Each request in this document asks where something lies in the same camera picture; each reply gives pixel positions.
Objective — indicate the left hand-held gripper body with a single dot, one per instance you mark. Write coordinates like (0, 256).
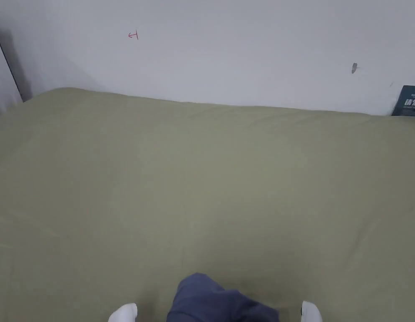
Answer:
(125, 314)

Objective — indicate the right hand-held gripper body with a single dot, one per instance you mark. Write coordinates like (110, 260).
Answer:
(310, 313)

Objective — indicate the dark blue shirt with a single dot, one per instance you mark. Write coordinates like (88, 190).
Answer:
(210, 302)

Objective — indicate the bed with pale green sheet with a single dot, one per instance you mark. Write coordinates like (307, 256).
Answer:
(180, 174)

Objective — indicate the dark printed sign card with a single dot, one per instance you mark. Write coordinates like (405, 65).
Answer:
(410, 100)

